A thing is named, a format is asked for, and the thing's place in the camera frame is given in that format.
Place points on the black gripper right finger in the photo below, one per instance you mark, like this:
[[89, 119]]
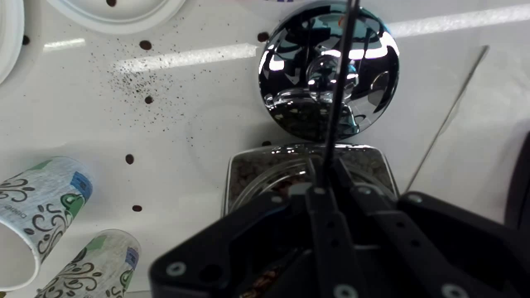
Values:
[[419, 241]]

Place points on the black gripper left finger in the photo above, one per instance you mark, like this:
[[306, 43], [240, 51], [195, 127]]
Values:
[[324, 241]]

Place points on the glass coffee bean jar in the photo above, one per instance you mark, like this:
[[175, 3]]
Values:
[[364, 165]]

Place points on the loose coffee bean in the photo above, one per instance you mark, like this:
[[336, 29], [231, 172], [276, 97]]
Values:
[[263, 36], [147, 99], [144, 43], [129, 158], [24, 39], [135, 206]]

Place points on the small white plate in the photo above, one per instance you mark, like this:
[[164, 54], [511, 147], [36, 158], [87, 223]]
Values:
[[109, 16]]

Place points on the patterned paper cup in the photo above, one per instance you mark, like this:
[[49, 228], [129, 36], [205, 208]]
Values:
[[38, 208], [92, 269]]

